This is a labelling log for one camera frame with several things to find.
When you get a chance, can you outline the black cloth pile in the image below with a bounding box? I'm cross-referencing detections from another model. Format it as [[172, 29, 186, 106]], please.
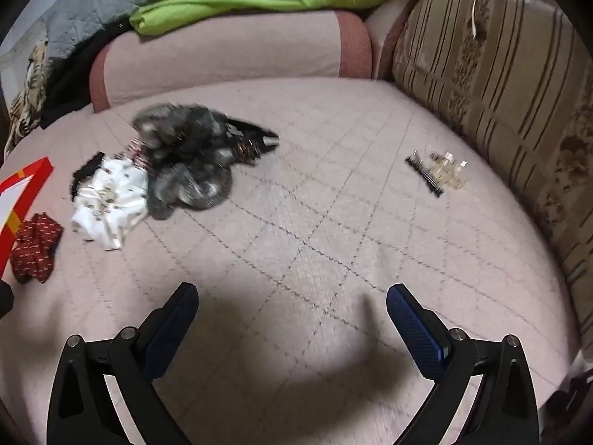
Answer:
[[39, 16, 132, 129]]

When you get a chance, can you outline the black hair clip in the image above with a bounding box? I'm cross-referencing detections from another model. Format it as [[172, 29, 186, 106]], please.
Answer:
[[405, 154, 444, 198]]

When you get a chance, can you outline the clear crystal hair clip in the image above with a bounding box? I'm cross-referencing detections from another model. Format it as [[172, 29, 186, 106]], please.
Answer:
[[429, 152, 467, 189]]

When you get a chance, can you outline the black decorative hair comb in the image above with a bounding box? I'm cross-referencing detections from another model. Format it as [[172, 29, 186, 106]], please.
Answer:
[[226, 118, 279, 165]]

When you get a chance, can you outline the striped brown cushion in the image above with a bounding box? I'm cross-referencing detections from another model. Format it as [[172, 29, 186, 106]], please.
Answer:
[[392, 0, 592, 355]]

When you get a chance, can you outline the red tray box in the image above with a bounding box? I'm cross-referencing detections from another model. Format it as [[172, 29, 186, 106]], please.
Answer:
[[0, 157, 53, 273]]

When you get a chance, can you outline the grey velvet scrunchie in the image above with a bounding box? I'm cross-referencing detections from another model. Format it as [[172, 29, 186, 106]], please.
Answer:
[[132, 103, 233, 220]]

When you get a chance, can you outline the grey quilted blanket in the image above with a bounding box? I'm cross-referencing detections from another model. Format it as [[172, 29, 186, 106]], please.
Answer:
[[43, 0, 149, 65]]

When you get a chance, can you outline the red white checked scrunchie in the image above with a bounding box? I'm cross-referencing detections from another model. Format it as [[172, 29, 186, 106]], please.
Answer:
[[125, 137, 151, 172]]

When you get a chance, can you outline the white cherry print scrunchie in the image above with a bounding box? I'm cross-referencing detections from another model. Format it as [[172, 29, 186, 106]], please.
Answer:
[[72, 153, 148, 251]]

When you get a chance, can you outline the red polka dot scrunchie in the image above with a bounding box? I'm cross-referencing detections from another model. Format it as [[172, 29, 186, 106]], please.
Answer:
[[9, 213, 63, 284]]

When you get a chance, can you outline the floral beige cloth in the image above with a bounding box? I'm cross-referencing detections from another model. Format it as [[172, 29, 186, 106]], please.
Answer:
[[4, 37, 48, 158]]

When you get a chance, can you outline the pink bolster pillow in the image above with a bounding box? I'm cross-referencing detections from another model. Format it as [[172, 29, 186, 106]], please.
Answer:
[[89, 10, 372, 113]]

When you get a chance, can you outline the pink quilted bed cover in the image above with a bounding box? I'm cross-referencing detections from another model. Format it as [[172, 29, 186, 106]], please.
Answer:
[[1, 78, 578, 444]]

